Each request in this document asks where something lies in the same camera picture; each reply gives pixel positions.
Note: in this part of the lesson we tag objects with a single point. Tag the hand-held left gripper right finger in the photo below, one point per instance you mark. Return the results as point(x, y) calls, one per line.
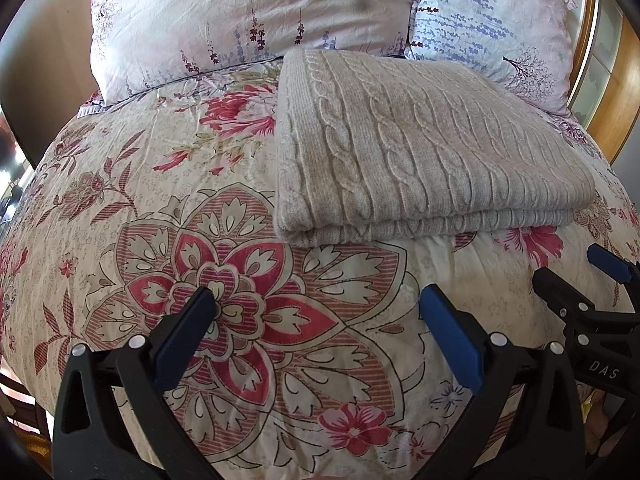
point(450, 330)

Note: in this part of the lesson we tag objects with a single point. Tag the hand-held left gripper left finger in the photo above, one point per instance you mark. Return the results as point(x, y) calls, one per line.
point(185, 330)

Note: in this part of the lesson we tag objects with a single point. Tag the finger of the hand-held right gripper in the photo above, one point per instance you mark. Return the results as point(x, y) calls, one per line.
point(607, 261)
point(560, 292)

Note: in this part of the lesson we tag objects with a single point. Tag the floral quilt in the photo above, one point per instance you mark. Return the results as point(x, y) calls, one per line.
point(150, 185)

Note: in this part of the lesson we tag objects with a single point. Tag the wooden headboard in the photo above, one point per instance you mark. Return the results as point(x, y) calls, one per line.
point(612, 110)

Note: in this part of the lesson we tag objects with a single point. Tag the wooden furniture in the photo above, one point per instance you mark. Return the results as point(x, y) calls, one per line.
point(25, 420)

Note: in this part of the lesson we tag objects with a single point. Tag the white pillow with blue flowers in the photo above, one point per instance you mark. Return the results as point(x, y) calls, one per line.
point(490, 25)

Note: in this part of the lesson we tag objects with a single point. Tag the pink floral pillow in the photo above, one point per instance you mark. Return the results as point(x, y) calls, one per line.
point(225, 10)

